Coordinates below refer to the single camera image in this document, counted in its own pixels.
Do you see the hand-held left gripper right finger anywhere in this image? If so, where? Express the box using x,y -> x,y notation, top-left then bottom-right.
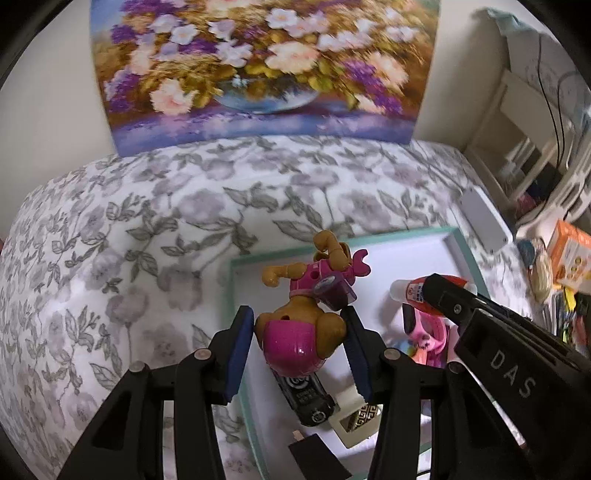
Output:
341,306 -> 532,480

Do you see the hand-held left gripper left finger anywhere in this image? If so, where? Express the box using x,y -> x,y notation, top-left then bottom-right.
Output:
58,305 -> 256,480

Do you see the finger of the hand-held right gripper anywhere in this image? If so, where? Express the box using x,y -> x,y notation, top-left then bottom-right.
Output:
422,273 -> 490,324

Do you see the red white glue bottle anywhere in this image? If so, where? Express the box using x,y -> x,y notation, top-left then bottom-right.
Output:
390,275 -> 478,310

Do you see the pink toy watch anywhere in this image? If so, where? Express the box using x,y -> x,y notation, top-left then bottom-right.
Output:
402,302 -> 451,367

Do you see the teal shallow box tray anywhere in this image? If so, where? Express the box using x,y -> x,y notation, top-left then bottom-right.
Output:
229,226 -> 492,480

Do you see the gold patterned small box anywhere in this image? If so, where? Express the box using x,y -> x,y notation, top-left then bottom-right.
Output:
335,401 -> 382,448

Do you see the pink brown toy dog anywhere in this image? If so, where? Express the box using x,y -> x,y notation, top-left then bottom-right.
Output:
255,229 -> 371,374

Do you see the black toy car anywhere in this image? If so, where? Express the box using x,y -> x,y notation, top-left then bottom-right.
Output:
272,367 -> 338,428

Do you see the blue round tin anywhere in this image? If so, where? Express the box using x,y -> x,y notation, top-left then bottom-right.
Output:
517,237 -> 539,268

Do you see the clear snack bag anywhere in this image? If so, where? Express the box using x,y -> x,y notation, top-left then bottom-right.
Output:
529,237 -> 555,303

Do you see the orange cardboard box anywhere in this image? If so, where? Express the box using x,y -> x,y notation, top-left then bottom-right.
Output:
549,219 -> 591,294

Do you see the white shelf rack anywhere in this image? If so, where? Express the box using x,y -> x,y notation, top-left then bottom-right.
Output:
515,152 -> 591,241

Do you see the floral grey white blanket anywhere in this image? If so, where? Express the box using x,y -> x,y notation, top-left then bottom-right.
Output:
0,136 -> 541,480

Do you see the white shelf unit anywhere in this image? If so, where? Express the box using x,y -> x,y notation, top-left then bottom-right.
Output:
464,69 -> 559,222

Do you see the flower painting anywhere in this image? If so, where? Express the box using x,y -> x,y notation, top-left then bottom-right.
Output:
90,0 -> 441,158

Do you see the black hanging cable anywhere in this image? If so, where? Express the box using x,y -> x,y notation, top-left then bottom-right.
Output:
538,32 -> 571,176

